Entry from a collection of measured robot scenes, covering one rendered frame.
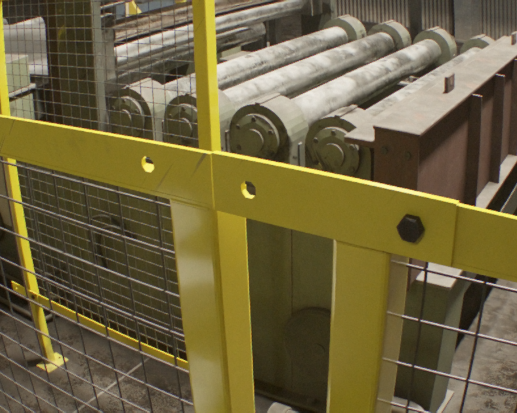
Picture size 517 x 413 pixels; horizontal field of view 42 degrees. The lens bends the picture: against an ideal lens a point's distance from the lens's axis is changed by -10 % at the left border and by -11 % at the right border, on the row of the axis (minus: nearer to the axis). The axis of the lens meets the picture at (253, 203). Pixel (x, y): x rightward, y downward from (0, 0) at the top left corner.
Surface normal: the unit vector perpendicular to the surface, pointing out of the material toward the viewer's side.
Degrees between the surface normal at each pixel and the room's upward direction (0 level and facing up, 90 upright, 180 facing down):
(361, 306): 90
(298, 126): 73
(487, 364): 0
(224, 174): 90
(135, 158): 90
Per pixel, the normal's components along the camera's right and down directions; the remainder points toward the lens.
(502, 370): -0.04, -0.91
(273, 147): -0.29, 0.43
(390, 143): -0.55, 0.36
